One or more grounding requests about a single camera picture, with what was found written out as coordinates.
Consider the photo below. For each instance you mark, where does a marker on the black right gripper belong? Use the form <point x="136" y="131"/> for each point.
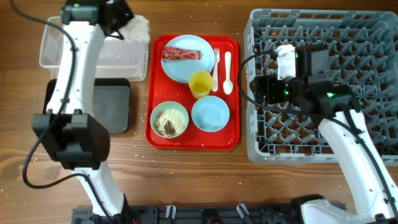
<point x="265" y="83"/>

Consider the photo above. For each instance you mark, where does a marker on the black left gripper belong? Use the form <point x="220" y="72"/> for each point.
<point x="127" y="14"/>

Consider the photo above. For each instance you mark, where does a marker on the white napkin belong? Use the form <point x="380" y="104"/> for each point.
<point x="136" y="28"/>

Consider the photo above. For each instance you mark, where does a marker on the red snack wrapper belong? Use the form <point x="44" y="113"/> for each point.
<point x="174" y="53"/>

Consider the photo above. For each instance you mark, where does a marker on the yellow plastic cup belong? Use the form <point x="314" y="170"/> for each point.
<point x="200" y="84"/>

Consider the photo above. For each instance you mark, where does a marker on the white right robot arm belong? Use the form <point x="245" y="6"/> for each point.
<point x="304" y="79"/>

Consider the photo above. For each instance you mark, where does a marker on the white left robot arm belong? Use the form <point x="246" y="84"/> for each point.
<point x="83" y="28"/>

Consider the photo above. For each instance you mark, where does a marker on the grey dishwasher rack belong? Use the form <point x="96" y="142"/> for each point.
<point x="363" y="54"/>

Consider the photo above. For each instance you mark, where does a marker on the white plastic spoon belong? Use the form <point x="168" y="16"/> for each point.
<point x="227" y="84"/>

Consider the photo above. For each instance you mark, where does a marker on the clear plastic bin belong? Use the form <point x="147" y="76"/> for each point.
<point x="118" y="58"/>

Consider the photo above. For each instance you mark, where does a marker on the white plastic fork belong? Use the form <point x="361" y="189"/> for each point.
<point x="215" y="70"/>

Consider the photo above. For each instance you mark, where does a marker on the light blue bowl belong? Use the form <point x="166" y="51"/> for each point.
<point x="210" y="114"/>

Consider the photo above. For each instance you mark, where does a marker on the red serving tray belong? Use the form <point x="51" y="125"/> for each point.
<point x="162" y="88"/>

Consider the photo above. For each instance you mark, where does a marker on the black plastic tray bin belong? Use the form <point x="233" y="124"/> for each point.
<point x="112" y="105"/>

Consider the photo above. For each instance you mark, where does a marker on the light blue plate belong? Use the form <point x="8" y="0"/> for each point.
<point x="181" y="70"/>

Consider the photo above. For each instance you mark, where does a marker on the green bowl with food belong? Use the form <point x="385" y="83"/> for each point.
<point x="169" y="119"/>

